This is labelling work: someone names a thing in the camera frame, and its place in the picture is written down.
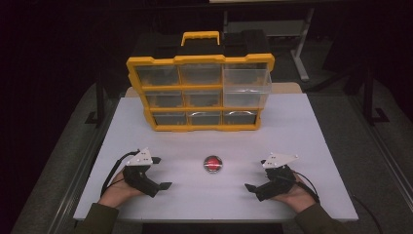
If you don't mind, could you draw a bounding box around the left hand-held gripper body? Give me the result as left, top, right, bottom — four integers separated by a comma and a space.
122, 147, 162, 199

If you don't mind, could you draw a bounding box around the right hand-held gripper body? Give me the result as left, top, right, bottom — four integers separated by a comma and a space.
254, 152, 299, 203

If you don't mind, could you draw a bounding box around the clear plastic drawer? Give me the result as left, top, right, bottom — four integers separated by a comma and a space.
222, 62, 273, 109

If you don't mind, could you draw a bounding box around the person's right hand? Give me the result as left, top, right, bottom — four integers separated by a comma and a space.
271, 171, 318, 215

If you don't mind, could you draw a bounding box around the person's left hand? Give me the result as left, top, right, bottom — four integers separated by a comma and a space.
97, 169, 144, 210

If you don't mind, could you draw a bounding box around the black metal stand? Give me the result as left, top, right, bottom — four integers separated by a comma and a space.
84, 68, 107, 127
343, 61, 391, 127

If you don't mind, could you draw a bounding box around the group of closed clear drawers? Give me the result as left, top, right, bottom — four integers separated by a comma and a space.
134, 63, 259, 127

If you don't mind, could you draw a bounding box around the yellow drawer organizer cabinet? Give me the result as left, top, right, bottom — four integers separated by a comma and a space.
126, 30, 276, 133

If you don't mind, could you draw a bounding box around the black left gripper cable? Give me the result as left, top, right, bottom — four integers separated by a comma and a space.
100, 150, 141, 198

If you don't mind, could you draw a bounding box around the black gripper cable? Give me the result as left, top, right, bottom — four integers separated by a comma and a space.
291, 170, 321, 205
100, 150, 141, 198

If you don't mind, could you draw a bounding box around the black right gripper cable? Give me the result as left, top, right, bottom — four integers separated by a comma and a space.
291, 170, 321, 205

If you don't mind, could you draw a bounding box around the black floor cable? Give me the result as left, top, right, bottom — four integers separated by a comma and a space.
352, 194, 385, 234

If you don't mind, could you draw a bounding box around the grey metal table frame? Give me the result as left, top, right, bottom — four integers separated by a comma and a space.
222, 7, 317, 83

